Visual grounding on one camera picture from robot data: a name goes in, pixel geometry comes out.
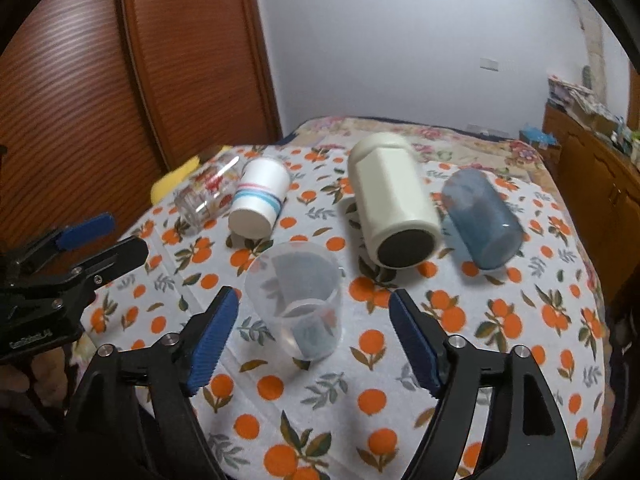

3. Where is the blue translucent cup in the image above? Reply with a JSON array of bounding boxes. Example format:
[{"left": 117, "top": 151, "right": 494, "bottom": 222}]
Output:
[{"left": 441, "top": 167, "right": 525, "bottom": 270}]

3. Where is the blue plastic bag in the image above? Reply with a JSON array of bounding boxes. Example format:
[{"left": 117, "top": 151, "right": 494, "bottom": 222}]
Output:
[{"left": 519, "top": 122, "right": 562, "bottom": 150}]

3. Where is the wooden cabinet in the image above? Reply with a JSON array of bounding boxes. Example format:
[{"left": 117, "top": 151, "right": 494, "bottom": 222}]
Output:
[{"left": 542, "top": 67, "right": 640, "bottom": 306}]

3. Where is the white striped paper cup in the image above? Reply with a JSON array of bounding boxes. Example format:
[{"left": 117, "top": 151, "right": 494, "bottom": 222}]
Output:
[{"left": 228, "top": 157, "right": 292, "bottom": 240}]

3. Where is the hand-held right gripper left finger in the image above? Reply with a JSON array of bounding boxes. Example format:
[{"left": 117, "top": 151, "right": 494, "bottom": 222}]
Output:
[{"left": 60, "top": 286, "right": 241, "bottom": 480}]

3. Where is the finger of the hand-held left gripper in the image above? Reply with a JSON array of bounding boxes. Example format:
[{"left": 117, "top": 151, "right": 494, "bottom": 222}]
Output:
[
  {"left": 15, "top": 236, "right": 150, "bottom": 317},
  {"left": 0, "top": 212, "right": 117, "bottom": 283}
]

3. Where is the clear plastic cup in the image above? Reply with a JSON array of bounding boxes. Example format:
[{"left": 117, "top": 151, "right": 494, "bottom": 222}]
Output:
[{"left": 244, "top": 241, "right": 346, "bottom": 361}]

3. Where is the pile of papers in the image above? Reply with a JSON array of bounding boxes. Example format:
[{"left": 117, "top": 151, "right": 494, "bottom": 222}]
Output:
[{"left": 547, "top": 74, "right": 603, "bottom": 113}]

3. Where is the clear printed glass cup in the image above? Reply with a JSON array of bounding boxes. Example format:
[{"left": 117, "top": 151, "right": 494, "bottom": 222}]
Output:
[{"left": 174, "top": 154, "right": 244, "bottom": 233}]

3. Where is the brown wooden headboard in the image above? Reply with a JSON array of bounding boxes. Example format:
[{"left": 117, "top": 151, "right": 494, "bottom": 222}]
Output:
[{"left": 0, "top": 0, "right": 283, "bottom": 261}]

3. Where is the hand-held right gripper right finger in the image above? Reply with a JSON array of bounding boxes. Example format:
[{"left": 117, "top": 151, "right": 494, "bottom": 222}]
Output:
[{"left": 389, "top": 288, "right": 581, "bottom": 480}]

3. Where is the orange print tablecloth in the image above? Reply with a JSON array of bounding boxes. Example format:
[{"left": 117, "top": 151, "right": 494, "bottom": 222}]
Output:
[{"left": 70, "top": 144, "right": 608, "bottom": 480}]

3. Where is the person's left hand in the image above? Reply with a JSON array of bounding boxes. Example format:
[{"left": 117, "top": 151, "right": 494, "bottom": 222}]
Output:
[{"left": 0, "top": 352, "right": 69, "bottom": 421}]

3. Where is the floral bedsheet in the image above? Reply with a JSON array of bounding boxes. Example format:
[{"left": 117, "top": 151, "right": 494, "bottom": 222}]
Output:
[{"left": 280, "top": 116, "right": 563, "bottom": 196}]

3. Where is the cream plastic cup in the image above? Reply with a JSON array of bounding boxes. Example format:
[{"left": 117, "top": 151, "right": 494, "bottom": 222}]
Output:
[{"left": 347, "top": 131, "right": 442, "bottom": 269}]

